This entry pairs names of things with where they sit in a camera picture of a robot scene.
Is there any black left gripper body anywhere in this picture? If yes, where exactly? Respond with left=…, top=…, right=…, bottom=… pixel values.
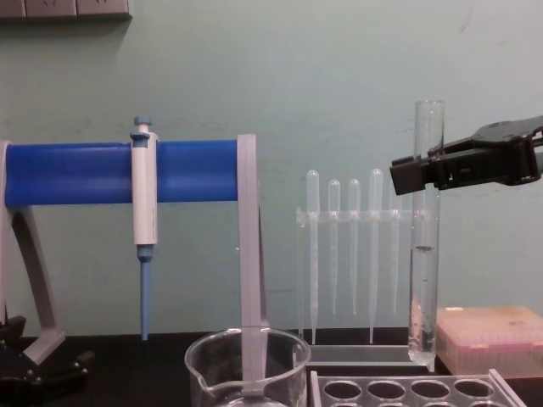
left=0, top=337, right=43, bottom=407

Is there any clear glass test tube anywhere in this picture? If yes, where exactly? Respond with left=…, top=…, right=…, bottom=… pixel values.
left=407, top=99, right=445, bottom=368

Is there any clear glass beaker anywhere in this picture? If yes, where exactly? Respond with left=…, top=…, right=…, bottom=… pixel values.
left=183, top=326, right=313, bottom=407

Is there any blue and grey pipette stand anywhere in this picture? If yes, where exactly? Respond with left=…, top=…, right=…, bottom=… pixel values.
left=0, top=133, right=272, bottom=399

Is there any white and blue micropipette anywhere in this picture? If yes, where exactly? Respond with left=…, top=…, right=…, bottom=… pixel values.
left=130, top=116, right=160, bottom=342

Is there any pink pipette tip box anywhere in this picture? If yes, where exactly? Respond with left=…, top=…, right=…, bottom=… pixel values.
left=435, top=305, right=543, bottom=377

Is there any clear acrylic dropper rack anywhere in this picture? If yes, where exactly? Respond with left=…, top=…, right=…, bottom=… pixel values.
left=294, top=206, right=434, bottom=366

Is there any clear test tube rack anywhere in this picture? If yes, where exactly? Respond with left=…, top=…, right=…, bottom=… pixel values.
left=309, top=367, right=532, bottom=407

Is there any white wall socket panel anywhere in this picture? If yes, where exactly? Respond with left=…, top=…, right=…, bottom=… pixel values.
left=0, top=0, right=131, bottom=20

